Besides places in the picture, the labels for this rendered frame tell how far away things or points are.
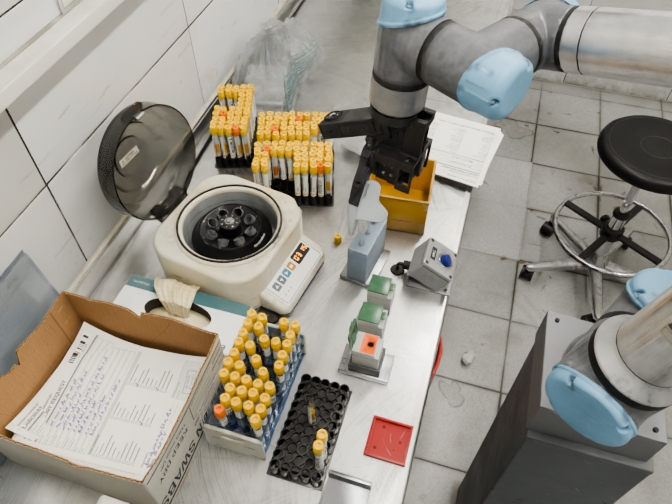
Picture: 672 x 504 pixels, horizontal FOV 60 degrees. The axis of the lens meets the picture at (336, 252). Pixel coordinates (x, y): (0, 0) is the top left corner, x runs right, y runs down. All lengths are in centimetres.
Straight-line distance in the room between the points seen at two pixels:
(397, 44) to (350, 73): 98
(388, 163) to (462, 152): 63
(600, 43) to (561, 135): 235
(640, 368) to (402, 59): 44
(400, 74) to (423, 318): 53
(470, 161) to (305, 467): 80
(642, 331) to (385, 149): 39
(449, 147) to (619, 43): 78
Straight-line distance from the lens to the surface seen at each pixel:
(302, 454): 96
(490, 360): 213
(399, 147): 82
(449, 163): 139
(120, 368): 104
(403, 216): 120
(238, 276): 103
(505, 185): 270
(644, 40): 71
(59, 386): 106
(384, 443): 99
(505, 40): 70
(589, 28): 73
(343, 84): 164
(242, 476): 98
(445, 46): 68
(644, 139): 205
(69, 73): 108
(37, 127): 103
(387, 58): 73
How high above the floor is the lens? 180
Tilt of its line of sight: 51 degrees down
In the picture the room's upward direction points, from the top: straight up
